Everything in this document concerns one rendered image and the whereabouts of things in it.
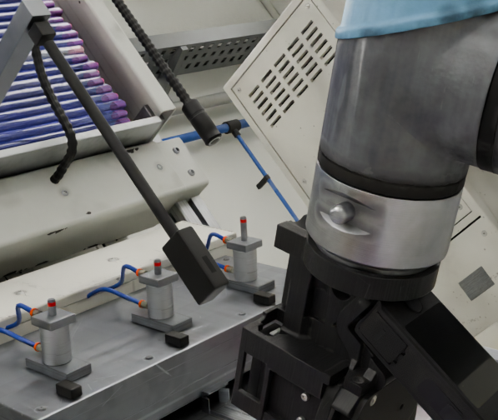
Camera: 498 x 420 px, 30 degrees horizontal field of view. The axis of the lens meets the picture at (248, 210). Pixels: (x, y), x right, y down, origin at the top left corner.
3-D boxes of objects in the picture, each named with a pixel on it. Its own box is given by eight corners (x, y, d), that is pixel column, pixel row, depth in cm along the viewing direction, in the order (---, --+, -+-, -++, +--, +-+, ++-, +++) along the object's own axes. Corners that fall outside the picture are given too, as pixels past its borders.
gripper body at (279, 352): (305, 368, 60) (338, 196, 55) (420, 435, 55) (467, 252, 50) (225, 415, 54) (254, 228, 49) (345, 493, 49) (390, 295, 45)
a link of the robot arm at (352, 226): (490, 180, 48) (407, 217, 42) (470, 258, 50) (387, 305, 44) (369, 134, 52) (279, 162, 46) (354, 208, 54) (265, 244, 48)
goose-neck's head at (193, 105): (226, 133, 87) (199, 96, 88) (213, 137, 85) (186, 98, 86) (216, 145, 88) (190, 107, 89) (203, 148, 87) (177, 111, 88)
